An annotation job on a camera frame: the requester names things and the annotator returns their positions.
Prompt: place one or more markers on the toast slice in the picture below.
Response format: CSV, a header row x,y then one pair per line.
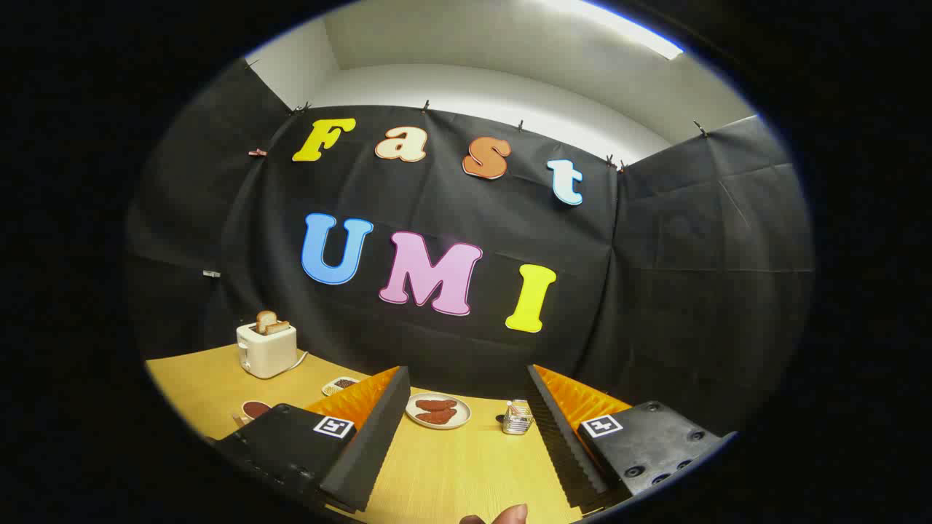
x,y
278,327
266,319

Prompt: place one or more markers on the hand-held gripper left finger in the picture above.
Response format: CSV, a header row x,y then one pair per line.
x,y
371,444

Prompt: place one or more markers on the orange and white straw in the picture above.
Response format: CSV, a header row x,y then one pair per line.
x,y
512,407

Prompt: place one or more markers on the white round plate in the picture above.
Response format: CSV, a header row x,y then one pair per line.
x,y
437,426

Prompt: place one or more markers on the cream toaster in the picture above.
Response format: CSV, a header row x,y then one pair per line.
x,y
266,353

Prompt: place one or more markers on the white divided dish of beans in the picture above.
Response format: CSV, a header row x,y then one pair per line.
x,y
342,383

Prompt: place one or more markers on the wooden table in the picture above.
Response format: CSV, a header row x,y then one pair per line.
x,y
466,466

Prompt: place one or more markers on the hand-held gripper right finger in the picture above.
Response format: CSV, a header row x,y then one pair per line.
x,y
561,444

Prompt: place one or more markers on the reddish meat piece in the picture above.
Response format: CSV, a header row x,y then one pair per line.
x,y
437,417
435,405

